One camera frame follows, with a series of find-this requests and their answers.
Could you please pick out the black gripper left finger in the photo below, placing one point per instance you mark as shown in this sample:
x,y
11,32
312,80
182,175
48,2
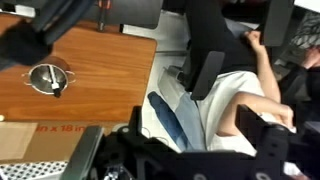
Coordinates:
x,y
29,42

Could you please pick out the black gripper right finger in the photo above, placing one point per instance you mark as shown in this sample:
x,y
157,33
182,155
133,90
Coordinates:
x,y
275,144

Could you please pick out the white marker with black cap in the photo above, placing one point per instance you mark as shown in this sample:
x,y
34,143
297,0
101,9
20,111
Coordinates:
x,y
54,84

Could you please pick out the small steel pot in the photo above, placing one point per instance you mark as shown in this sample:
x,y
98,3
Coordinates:
x,y
38,77

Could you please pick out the seated person in white shirt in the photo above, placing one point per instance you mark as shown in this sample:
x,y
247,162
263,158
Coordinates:
x,y
213,123

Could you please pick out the brown cardboard box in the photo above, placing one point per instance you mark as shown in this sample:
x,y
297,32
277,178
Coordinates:
x,y
56,141

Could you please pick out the black office chair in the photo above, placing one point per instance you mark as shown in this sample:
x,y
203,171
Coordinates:
x,y
215,50

